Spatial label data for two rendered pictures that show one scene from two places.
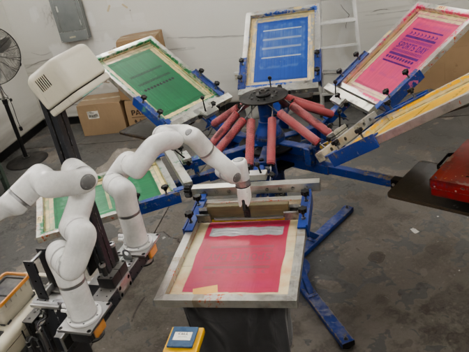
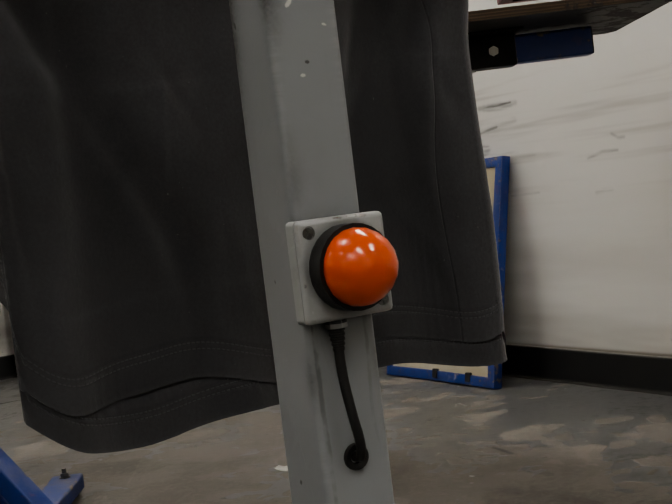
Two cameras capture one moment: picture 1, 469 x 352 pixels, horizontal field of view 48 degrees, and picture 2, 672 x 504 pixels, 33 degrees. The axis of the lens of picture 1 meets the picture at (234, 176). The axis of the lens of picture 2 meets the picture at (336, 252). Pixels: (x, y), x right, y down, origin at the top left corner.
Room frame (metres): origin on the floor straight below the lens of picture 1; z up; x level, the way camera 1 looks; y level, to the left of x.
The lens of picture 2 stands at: (1.10, 0.71, 0.69)
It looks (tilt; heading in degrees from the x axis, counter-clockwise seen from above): 3 degrees down; 313
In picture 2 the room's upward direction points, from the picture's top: 7 degrees counter-clockwise
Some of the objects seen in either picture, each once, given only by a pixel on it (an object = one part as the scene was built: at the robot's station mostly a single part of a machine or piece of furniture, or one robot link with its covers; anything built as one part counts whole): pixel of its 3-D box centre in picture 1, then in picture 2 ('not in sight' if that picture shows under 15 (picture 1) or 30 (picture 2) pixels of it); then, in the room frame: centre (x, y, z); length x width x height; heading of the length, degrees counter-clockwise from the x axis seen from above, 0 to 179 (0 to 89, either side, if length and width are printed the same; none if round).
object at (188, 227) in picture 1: (196, 217); not in sight; (2.32, 0.23, 0.97); 0.30 x 0.05 x 0.07; 164
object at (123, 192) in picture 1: (123, 195); not in sight; (1.93, 0.46, 1.37); 0.13 x 0.10 x 0.16; 31
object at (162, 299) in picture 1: (241, 245); not in sight; (2.01, 0.03, 0.97); 0.79 x 0.58 x 0.04; 164
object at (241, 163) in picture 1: (232, 171); not in sight; (2.21, 0.01, 1.25); 0.15 x 0.10 x 0.11; 121
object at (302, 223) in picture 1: (305, 214); not in sight; (2.16, -0.30, 0.97); 0.30 x 0.05 x 0.07; 164
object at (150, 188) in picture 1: (126, 175); not in sight; (2.80, 0.62, 1.05); 1.08 x 0.61 x 0.23; 104
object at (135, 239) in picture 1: (130, 228); not in sight; (1.92, 0.47, 1.21); 0.16 x 0.13 x 0.15; 68
